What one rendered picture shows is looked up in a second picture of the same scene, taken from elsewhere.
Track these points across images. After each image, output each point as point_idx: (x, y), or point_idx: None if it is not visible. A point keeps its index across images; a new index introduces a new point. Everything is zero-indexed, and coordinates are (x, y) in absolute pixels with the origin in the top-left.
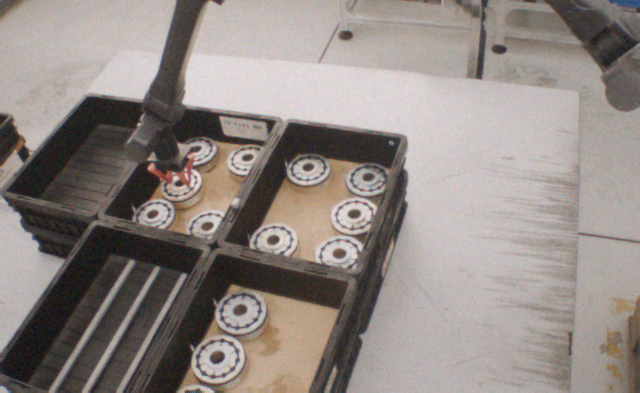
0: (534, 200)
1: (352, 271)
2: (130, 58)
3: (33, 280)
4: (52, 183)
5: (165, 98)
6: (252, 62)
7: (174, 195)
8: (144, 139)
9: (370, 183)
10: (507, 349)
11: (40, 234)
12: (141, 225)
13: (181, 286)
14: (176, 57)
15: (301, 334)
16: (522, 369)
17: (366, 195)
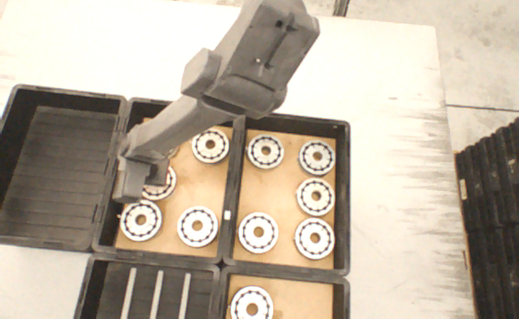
0: (418, 136)
1: (344, 273)
2: None
3: (20, 277)
4: (10, 187)
5: (155, 156)
6: (161, 5)
7: (154, 194)
8: (136, 191)
9: (320, 162)
10: (425, 270)
11: (18, 246)
12: (143, 252)
13: (189, 286)
14: (178, 142)
15: (300, 312)
16: (438, 286)
17: (319, 174)
